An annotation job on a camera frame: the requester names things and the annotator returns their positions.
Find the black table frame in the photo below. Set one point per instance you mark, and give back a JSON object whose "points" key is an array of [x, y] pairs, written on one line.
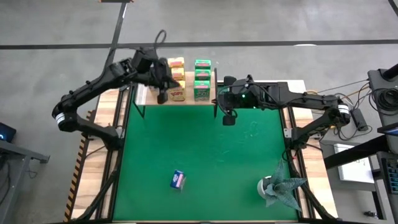
{"points": [[113, 186]]}

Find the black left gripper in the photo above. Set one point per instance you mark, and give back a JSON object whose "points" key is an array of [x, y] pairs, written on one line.
{"points": [[155, 71]]}

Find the black keyboard blue keys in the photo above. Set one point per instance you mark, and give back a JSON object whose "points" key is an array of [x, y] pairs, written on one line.
{"points": [[393, 177]]}

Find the yellow black hazard tape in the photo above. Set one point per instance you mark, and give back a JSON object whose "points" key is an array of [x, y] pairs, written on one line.
{"points": [[75, 183]]}

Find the small black clamp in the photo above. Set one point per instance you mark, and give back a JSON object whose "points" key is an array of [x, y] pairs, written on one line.
{"points": [[370, 214]]}

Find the grey metal bracket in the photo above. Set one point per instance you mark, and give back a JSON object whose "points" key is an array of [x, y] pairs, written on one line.
{"points": [[287, 133]]}

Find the grey side desk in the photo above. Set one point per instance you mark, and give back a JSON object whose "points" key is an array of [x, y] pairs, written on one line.
{"points": [[28, 154]]}

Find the white board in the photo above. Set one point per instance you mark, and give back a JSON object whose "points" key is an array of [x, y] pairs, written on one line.
{"points": [[354, 172]]}

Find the black metal bar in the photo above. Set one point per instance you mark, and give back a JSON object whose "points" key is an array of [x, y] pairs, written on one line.
{"points": [[357, 152]]}

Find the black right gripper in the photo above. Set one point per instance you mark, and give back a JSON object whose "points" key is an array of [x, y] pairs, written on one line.
{"points": [[242, 99]]}

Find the potted green succulent plant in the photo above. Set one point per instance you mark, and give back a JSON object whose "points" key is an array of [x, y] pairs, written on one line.
{"points": [[280, 189]]}

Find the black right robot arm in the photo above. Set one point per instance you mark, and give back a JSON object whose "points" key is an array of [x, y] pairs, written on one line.
{"points": [[304, 99]]}

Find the wooden shelf black metal legs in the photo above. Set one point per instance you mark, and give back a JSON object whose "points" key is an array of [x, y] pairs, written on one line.
{"points": [[189, 90]]}

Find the blue Frosted Flakes cereal box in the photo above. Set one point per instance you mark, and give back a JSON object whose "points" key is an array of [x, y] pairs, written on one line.
{"points": [[178, 180]]}

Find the black equipment stand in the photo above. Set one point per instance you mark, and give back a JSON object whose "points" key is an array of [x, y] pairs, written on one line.
{"points": [[377, 81]]}

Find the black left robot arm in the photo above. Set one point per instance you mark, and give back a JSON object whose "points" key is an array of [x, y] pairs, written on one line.
{"points": [[93, 82]]}

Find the black device blue light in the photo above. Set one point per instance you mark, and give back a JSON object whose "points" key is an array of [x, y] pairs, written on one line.
{"points": [[6, 132]]}

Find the black power adapter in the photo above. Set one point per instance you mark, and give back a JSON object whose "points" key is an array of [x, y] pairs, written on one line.
{"points": [[359, 119]]}

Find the green table mat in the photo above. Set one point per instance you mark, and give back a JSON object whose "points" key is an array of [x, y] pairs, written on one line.
{"points": [[202, 155]]}

